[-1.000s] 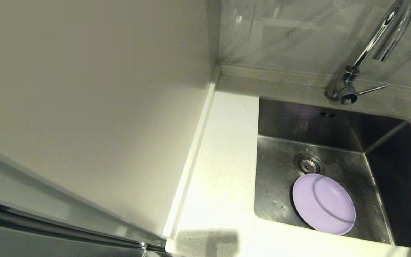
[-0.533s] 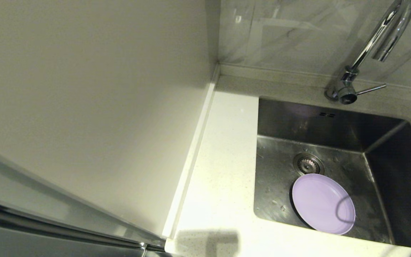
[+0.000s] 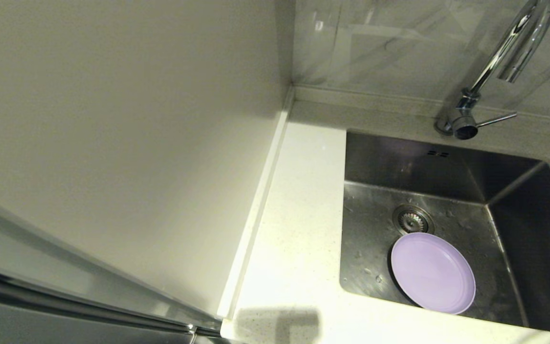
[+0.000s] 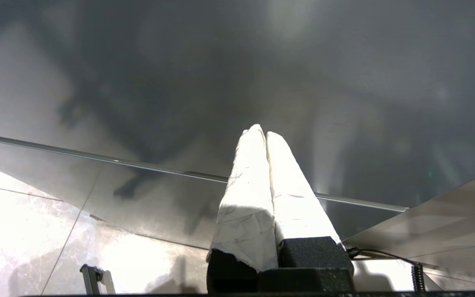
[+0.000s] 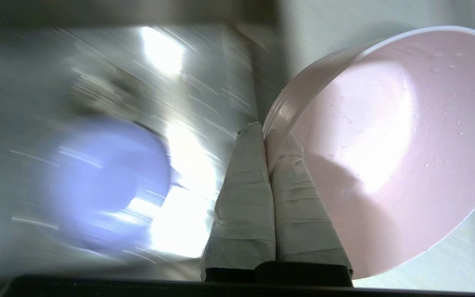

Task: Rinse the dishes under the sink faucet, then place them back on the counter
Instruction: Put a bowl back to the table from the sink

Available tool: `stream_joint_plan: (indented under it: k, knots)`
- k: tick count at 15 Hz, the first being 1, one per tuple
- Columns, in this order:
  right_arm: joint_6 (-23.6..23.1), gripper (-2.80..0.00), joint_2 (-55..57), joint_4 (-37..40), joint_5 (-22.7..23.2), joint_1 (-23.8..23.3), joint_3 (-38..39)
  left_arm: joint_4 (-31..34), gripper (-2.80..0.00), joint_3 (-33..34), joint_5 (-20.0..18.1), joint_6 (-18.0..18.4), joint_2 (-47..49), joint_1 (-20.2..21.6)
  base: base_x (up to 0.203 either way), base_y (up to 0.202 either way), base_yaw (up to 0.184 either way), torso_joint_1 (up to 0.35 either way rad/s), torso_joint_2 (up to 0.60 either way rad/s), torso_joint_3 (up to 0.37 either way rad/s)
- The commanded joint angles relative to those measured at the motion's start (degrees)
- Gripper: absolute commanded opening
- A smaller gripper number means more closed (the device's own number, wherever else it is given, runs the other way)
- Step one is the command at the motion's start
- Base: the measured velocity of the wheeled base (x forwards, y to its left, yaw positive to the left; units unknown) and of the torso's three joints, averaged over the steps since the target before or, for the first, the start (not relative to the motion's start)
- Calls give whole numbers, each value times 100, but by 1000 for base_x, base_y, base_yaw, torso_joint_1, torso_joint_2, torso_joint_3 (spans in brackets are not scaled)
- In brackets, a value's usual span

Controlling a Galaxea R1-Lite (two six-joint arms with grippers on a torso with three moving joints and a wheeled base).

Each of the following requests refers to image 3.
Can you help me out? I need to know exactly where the round metal drain strainer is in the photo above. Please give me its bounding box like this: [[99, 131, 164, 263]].
[[393, 204, 435, 236]]

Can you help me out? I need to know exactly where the pale blue plate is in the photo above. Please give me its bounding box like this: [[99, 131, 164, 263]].
[[391, 232, 476, 315]]

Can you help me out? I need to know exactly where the stainless steel appliance door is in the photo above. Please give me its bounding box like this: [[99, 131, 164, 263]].
[[0, 191, 223, 344]]

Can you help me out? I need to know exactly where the white trim strip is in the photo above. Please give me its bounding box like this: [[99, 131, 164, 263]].
[[217, 88, 296, 321]]

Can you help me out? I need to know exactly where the stainless steel sink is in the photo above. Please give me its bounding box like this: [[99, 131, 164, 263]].
[[338, 129, 550, 335]]

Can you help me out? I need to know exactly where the white cabinet side panel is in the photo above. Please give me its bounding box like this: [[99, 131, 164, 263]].
[[0, 0, 295, 320]]

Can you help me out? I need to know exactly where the chrome gooseneck faucet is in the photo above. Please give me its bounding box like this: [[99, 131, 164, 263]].
[[435, 0, 550, 140]]

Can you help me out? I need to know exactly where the chrome bar handle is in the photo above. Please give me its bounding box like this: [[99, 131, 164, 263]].
[[0, 265, 233, 344]]

